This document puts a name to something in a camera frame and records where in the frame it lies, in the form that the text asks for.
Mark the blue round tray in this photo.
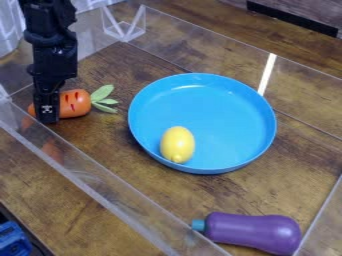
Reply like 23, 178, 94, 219
129, 73, 277, 175

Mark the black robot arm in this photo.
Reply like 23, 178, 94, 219
19, 0, 78, 123

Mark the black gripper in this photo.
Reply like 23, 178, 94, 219
26, 31, 78, 124

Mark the yellow toy lemon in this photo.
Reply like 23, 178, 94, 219
160, 126, 196, 164

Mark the orange toy carrot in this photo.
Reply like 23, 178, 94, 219
27, 83, 121, 120

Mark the clear acrylic barrier wall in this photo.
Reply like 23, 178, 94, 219
0, 85, 232, 256

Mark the blue plastic crate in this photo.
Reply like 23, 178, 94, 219
0, 221, 33, 256

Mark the purple toy eggplant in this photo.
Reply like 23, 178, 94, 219
192, 212, 303, 255

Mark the white curtain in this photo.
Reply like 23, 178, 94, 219
0, 0, 26, 58

